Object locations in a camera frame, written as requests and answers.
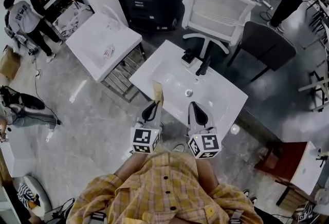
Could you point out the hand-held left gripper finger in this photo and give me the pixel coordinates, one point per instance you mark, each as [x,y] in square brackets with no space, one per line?
[146,114]
[155,113]

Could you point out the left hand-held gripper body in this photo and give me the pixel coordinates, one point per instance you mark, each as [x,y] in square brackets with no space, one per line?
[145,138]

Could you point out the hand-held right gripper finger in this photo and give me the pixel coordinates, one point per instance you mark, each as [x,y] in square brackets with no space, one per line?
[194,115]
[202,119]

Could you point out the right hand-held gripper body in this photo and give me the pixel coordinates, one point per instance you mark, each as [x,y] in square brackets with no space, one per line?
[207,143]

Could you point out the beige toiletry item packet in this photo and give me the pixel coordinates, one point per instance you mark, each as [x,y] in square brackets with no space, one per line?
[157,91]

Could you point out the person's left forearm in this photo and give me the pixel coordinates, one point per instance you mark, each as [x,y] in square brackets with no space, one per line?
[126,166]

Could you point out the person's right forearm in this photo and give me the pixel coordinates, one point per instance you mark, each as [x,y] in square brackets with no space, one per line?
[208,174]

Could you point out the metal sink drain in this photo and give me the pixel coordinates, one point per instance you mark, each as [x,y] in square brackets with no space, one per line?
[189,93]

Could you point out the black sink faucet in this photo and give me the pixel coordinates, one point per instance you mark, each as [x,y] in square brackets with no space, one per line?
[203,67]

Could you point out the white sink counter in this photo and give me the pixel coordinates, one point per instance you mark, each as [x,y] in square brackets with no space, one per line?
[164,63]

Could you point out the white round floor disc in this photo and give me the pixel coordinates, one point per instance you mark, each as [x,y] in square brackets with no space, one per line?
[235,129]

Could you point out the black pump on white base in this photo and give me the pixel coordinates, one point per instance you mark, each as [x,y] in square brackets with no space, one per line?
[188,59]

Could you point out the person's yellow plaid shirt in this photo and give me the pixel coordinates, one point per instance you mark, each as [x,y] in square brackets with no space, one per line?
[159,192]

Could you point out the person's black white shoe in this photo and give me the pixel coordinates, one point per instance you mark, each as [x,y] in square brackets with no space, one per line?
[249,195]

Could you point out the small clear packet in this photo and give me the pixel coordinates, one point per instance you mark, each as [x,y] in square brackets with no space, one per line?
[108,52]

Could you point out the brown wooden cabinet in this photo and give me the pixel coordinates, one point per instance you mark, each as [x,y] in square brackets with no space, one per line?
[280,161]

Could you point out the white basin cabinet top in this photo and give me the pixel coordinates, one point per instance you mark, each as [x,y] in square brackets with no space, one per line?
[95,40]

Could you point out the dark grey padded chair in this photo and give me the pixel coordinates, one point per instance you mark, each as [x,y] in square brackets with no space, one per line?
[267,43]

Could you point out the white mesh office chair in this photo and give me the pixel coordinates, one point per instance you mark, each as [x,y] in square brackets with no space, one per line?
[216,15]

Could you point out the white side table top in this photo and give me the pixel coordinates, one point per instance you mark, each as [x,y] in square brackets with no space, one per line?
[307,166]

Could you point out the marble pattern table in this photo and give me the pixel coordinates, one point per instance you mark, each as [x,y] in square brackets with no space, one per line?
[73,20]

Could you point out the white round tub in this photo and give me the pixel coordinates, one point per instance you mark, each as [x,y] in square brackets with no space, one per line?
[36,193]

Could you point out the white power strip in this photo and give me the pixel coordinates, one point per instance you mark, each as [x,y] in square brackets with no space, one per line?
[267,3]

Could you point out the white low table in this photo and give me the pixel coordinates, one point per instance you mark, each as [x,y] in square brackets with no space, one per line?
[14,156]

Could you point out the striped cloth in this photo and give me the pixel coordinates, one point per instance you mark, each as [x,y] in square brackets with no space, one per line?
[25,195]

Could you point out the cardboard box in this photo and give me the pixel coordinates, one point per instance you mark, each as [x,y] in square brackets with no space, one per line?
[9,62]

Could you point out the metal frame stand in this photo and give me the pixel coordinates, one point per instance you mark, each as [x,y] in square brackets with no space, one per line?
[123,76]

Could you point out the black metal frame table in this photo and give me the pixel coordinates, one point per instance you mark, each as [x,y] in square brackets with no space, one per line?
[317,81]

